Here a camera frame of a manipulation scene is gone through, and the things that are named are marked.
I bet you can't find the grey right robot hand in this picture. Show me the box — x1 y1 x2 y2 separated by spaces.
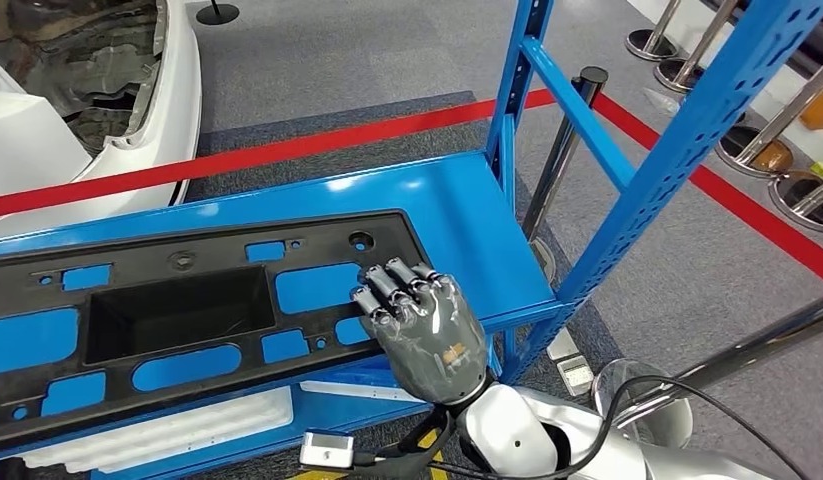
348 255 490 407

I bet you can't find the black round stand base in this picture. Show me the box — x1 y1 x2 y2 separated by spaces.
195 0 241 26

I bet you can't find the red barrier belt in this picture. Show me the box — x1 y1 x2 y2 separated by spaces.
0 89 558 220

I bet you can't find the white tray stack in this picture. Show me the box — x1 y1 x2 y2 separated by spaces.
16 386 294 475

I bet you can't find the blue metal shelf rack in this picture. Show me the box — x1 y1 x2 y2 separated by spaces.
0 0 823 480

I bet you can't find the long black plastic bracket part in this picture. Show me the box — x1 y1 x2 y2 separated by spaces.
0 209 433 455

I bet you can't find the clear plastic bag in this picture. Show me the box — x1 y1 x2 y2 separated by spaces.
644 87 684 119

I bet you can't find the white car body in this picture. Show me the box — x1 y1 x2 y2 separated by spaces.
0 0 204 236

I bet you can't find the metal floor socket plate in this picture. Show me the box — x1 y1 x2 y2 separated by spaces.
556 355 596 399

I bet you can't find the orange cardboard box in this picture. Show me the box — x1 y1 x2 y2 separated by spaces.
800 89 823 132

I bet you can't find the black-topped chrome stanchion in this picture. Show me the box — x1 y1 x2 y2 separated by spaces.
520 66 610 283
591 291 823 452

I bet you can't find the white plastic bin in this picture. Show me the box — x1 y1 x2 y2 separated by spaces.
299 379 426 404

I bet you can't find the plain metal floor plate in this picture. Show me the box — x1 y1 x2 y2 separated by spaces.
545 327 583 364

